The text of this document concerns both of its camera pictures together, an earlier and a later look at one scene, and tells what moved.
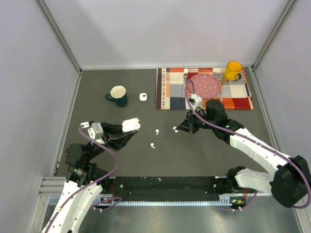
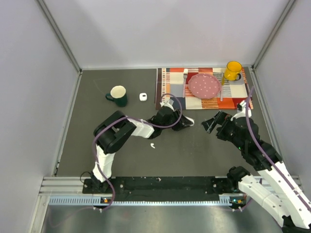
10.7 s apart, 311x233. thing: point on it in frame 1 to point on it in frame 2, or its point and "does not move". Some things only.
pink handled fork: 185,73 does not move
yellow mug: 232,72 does not move
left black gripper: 114,137 to 183,122
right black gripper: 190,118 to 221,118
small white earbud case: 143,96 does not move
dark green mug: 118,94 does not move
